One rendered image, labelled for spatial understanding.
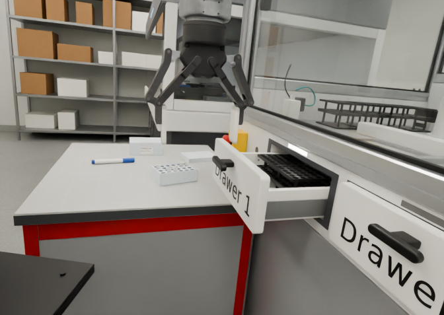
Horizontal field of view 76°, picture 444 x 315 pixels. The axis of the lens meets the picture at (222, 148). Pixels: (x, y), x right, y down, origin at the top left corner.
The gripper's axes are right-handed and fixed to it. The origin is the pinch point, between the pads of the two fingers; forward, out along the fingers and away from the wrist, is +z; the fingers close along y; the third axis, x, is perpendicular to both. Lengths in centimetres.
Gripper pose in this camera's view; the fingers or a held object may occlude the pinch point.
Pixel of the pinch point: (199, 137)
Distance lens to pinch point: 54.8
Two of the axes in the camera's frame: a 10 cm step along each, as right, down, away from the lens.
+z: -0.6, 9.6, 2.6
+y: 9.6, -0.1, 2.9
